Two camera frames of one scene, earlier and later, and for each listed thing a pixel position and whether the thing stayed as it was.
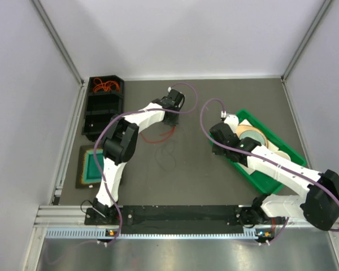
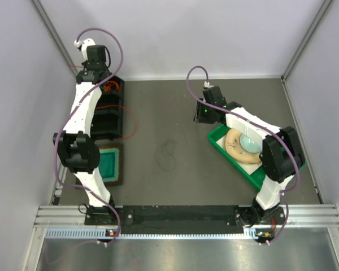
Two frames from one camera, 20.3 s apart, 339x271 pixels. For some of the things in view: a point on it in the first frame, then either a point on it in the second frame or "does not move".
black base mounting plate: x=171 y=216 does not move
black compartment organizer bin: x=105 y=101 does not move
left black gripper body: x=173 y=121 to x=105 y=69
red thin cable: x=169 y=134 to x=113 y=105
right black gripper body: x=218 y=149 to x=207 y=117
